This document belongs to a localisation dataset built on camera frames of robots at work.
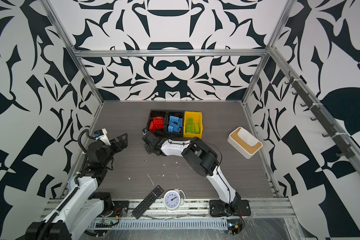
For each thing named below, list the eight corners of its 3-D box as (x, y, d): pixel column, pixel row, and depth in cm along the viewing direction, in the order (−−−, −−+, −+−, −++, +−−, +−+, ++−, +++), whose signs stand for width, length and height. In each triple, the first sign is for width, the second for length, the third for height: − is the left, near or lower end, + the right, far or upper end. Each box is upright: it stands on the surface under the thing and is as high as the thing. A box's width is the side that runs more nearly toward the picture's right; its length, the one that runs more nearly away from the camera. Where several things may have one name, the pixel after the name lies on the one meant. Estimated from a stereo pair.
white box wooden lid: (247, 161, 91) (252, 156, 85) (224, 141, 99) (226, 135, 94) (260, 149, 96) (264, 143, 90) (236, 130, 105) (239, 124, 99)
